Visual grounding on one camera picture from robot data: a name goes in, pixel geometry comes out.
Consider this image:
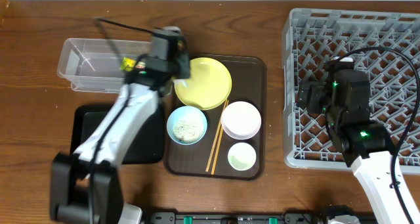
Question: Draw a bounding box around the yellow snack wrapper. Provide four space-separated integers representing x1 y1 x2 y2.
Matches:
120 57 145 72

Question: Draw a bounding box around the light blue bowl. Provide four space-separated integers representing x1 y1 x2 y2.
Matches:
167 106 207 145

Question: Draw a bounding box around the white bowl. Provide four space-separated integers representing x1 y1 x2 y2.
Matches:
221 101 262 140

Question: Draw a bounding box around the small pale green cup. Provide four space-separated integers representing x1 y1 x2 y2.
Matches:
228 143 257 171

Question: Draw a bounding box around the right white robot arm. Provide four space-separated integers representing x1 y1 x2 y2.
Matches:
297 57 419 223

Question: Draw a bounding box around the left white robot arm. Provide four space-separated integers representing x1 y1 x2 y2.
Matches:
49 26 190 223

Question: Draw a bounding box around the grey dishwasher rack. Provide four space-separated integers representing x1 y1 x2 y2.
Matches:
282 9 419 175

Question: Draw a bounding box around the black waste tray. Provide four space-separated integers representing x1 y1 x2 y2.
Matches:
70 104 165 164

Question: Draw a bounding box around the yellow plate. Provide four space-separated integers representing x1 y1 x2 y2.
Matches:
175 57 232 110

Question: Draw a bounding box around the wooden chopstick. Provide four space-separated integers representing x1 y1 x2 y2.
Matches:
210 100 230 175
205 99 228 172

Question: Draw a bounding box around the clear plastic bin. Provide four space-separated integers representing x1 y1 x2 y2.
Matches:
57 38 150 94

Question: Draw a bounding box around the dark brown serving tray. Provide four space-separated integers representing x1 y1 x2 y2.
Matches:
164 55 266 181

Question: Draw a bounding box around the black rail at table edge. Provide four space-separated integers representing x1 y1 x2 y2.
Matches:
149 211 378 224

